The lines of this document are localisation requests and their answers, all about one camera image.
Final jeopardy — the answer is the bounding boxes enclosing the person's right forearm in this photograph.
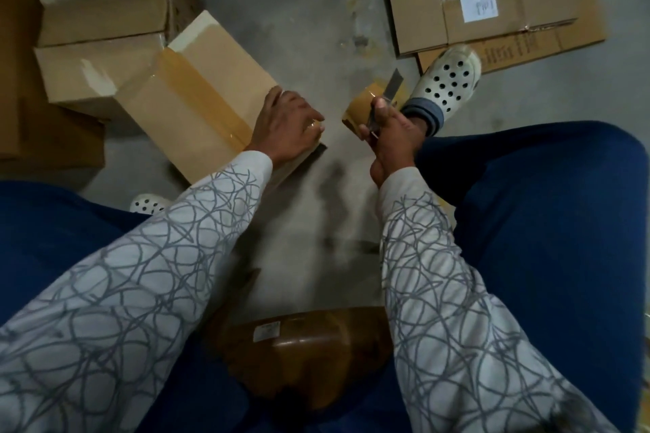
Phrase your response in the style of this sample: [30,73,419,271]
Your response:
[378,166,621,433]

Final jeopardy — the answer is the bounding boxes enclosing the person's left white clog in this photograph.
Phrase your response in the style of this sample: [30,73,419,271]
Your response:
[128,192,174,217]

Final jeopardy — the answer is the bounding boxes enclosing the large black-label cardboard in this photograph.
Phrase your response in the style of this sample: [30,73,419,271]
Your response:
[0,0,107,171]

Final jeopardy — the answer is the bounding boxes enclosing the person's left hand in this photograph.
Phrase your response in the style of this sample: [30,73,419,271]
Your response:
[244,85,327,168]

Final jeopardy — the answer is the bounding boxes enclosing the blue-handled cutter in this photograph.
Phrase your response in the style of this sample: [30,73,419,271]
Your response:
[368,67,406,141]

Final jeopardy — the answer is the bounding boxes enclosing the person's right hand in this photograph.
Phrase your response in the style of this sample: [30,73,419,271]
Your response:
[357,104,430,188]

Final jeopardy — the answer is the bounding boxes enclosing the person's left forearm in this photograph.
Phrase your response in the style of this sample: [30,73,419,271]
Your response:
[0,150,276,433]

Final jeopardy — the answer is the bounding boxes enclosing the person's blue trousers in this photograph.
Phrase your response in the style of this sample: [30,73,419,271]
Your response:
[0,120,650,433]

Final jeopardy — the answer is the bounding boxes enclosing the person's right white clog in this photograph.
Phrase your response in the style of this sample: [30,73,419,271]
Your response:
[400,44,485,137]

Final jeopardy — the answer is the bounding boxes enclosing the brown plastic-wrapped stool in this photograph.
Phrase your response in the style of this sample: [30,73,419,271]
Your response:
[203,306,397,413]

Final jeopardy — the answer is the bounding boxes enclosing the person's white clog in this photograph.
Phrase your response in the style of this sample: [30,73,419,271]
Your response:
[400,44,485,137]
[128,192,174,217]

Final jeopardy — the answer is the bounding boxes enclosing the brown packing tape roll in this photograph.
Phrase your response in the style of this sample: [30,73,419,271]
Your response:
[341,79,412,139]

